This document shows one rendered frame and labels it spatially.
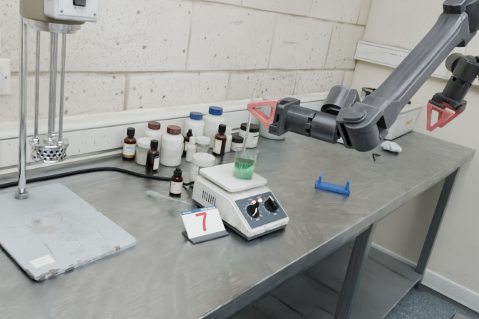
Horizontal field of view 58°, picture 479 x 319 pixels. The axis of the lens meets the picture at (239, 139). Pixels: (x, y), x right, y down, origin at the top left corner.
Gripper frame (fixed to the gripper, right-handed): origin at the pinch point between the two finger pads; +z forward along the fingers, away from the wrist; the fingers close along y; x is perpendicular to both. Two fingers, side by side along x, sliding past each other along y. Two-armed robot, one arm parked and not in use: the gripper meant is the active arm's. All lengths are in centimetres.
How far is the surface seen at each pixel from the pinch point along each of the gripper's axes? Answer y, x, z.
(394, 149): -90, 24, -25
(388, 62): -144, -4, -7
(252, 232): 9.3, 23.5, -9.1
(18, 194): 30, 24, 36
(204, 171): 2.8, 17.0, 7.6
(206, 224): 12.4, 24.0, 0.3
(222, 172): 0.3, 17.0, 4.4
